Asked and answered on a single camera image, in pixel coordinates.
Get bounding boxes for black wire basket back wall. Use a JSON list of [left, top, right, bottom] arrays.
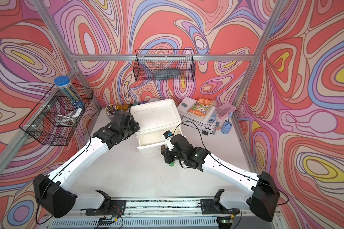
[[133, 48, 196, 82]]

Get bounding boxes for green circuit board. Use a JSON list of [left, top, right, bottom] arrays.
[[97, 218, 118, 227]]

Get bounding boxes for dark books behind cabinet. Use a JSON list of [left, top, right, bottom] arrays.
[[116, 98, 160, 111]]

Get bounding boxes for blue lid pencil tube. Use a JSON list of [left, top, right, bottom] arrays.
[[54, 75, 84, 109]]

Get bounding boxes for white book with grey patch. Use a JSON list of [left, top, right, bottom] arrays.
[[177, 97, 216, 124]]

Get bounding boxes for pink plastic bag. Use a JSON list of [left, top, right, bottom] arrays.
[[215, 103, 237, 119]]

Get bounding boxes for newspaper stack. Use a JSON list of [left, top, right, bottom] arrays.
[[182, 112, 217, 135]]

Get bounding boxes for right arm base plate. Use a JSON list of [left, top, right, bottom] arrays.
[[197, 199, 241, 216]]

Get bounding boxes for grey object in basket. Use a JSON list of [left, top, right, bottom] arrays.
[[152, 69, 180, 80]]

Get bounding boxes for white drawer cabinet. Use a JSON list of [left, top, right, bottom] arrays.
[[130, 98, 183, 144]]

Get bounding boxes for orange cover book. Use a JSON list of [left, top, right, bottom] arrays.
[[187, 97, 215, 120]]

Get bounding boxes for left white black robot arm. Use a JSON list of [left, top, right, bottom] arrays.
[[33, 110, 140, 218]]

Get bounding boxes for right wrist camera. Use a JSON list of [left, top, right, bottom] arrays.
[[163, 130, 174, 151]]

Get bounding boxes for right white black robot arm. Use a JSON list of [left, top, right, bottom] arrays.
[[161, 131, 280, 222]]

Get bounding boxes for white perforated cable duct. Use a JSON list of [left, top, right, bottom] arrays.
[[47, 217, 218, 229]]

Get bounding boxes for blue small cup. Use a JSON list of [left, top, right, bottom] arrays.
[[221, 112, 233, 134]]

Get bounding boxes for black wire basket left wall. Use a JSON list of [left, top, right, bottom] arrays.
[[19, 84, 93, 146]]

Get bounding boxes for black wire basket wall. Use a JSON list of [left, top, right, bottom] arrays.
[[19, 84, 93, 146], [133, 48, 196, 82]]

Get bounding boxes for mesh pencil cup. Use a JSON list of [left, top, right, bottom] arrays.
[[105, 104, 117, 116]]

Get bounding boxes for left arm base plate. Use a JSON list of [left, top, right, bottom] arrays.
[[86, 200, 127, 216]]

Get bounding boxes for white object in left basket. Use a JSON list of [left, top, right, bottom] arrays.
[[54, 108, 82, 127]]

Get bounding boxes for white drawer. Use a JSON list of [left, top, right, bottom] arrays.
[[136, 129, 168, 155]]

